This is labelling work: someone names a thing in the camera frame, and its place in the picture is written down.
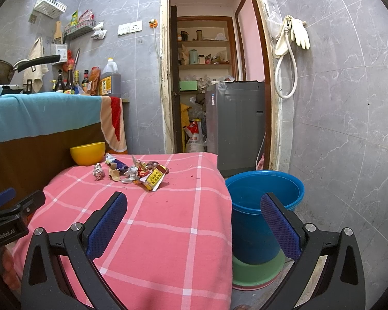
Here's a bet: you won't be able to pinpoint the yellow red packet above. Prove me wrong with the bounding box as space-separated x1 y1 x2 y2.
139 162 169 192

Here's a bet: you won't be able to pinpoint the purple candy wrapper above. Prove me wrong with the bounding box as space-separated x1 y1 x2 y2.
92 163 106 181

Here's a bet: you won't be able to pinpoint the green white wrapper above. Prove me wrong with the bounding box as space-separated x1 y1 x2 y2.
121 165 139 183

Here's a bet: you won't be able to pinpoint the blue snack wrapper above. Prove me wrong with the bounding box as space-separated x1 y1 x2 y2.
105 153 129 175

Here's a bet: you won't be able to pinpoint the small brown wrapper scrap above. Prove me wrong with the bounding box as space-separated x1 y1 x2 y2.
109 162 121 182

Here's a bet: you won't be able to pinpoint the blue striped towel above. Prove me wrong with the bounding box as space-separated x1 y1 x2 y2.
0 92 127 153

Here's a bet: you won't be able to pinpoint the yellow plastic bowl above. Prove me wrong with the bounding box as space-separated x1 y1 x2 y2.
70 142 106 166

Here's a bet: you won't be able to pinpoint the pink checked tablecloth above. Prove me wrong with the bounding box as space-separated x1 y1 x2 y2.
28 153 232 309

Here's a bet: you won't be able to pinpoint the green plastic basin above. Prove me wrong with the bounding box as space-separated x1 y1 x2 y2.
233 250 285 291

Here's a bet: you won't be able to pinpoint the blue plastic bucket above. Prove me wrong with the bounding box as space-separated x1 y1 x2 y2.
226 170 305 265

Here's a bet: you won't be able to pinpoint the beige hanging cloth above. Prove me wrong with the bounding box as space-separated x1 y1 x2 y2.
23 36 49 93

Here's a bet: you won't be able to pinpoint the dark soy sauce bottle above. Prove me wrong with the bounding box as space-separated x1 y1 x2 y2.
64 64 76 95

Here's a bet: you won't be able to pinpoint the red white rice sack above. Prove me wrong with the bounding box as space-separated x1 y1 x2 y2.
183 119 205 153

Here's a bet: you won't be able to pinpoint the orange seasoning bag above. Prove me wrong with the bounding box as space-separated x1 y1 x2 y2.
87 66 101 96

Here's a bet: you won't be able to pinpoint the large dark oil jug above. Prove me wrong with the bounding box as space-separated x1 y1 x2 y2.
99 57 121 98

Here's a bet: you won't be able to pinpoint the green storage box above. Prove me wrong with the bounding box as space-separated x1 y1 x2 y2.
179 81 198 92

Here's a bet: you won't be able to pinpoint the grey washing machine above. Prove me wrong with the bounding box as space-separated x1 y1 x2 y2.
205 81 266 177

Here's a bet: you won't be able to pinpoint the white rubber gloves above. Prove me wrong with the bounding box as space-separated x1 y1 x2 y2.
275 15 310 57

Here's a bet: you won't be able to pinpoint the wall spice rack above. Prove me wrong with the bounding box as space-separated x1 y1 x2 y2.
62 9 96 42

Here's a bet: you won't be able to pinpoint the white wall basket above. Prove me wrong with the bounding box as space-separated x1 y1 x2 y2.
33 0 67 19

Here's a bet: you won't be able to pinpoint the white hose loop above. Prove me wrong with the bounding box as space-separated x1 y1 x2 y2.
274 35 299 100

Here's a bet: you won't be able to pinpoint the white wall power strip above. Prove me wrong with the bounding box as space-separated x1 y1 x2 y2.
117 20 143 36

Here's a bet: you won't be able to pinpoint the orange wall hook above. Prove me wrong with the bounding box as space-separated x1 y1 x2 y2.
149 19 158 29

